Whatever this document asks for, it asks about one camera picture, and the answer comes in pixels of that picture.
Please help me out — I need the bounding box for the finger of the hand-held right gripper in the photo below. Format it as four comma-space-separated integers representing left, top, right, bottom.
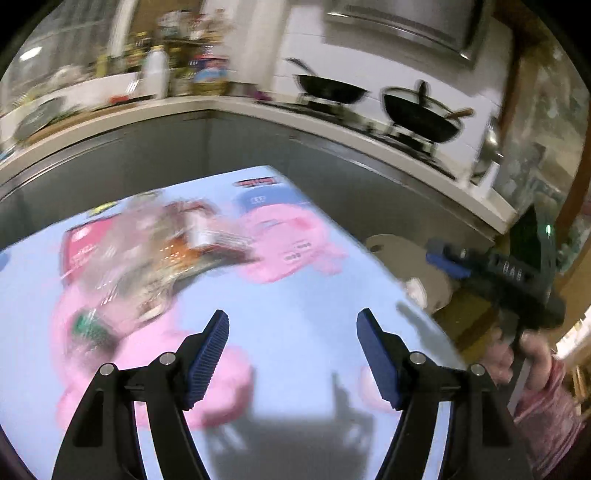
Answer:
425, 242, 471, 280

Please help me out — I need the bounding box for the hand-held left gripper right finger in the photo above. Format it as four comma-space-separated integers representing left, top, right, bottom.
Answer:
356, 308, 532, 480

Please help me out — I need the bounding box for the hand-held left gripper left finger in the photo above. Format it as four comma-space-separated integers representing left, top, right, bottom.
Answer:
52, 309, 230, 480

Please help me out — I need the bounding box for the beige plastic bin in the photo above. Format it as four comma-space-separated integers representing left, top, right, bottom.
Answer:
365, 233, 455, 315

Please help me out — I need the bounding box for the clear bag of snack packets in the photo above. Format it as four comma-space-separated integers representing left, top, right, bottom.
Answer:
69, 200, 225, 326

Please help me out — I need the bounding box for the green plastic packet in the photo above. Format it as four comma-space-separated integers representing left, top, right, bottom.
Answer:
71, 311, 114, 344

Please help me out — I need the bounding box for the red white snack wrapper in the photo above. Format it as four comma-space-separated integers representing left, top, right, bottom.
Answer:
185, 210, 252, 259

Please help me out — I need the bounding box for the person's right hand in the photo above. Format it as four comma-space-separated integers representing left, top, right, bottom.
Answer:
482, 330, 554, 398

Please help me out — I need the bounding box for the blue cartoon-print blanket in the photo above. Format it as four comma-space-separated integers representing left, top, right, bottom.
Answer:
0, 165, 467, 480

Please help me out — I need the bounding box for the steel pot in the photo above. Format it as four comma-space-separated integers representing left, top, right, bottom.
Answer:
471, 117, 504, 185

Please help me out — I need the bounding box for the black wok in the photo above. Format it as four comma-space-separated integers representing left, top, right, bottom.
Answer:
381, 80, 476, 143

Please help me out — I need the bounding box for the gas stove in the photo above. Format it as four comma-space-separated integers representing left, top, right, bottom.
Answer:
259, 99, 458, 178

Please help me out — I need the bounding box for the glass wok lid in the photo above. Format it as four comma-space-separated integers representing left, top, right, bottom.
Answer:
382, 80, 462, 121

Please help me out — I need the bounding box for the black frying pan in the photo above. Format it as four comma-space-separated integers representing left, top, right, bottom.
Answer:
284, 58, 370, 104

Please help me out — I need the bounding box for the kitchen counter with grey cabinets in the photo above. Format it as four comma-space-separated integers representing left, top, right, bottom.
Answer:
0, 95, 522, 259

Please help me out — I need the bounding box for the steel range hood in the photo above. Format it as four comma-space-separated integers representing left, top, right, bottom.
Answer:
323, 0, 490, 63

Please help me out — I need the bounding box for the blue red printed bag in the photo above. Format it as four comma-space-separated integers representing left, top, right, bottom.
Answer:
191, 55, 232, 95

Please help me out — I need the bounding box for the white foam box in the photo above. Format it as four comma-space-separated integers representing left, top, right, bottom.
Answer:
46, 71, 153, 112

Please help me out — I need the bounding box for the white plastic jug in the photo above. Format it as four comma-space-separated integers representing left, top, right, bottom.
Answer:
143, 46, 169, 100

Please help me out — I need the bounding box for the round metal lid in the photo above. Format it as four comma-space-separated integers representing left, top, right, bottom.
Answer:
14, 99, 63, 141

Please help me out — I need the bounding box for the row of sauce bottles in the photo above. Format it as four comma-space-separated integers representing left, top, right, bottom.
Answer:
92, 32, 144, 79

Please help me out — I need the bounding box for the pile of plastic bags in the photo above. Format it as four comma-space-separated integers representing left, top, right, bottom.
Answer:
157, 9, 208, 44

